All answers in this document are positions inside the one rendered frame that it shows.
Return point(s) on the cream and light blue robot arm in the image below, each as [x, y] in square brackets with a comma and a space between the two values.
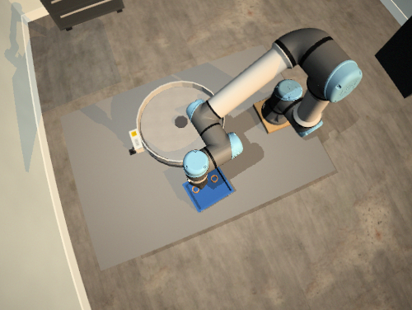
[332, 75]

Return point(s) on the blue plastic crate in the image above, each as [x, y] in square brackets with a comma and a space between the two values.
[211, 193]

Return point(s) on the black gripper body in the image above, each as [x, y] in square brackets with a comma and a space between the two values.
[200, 184]

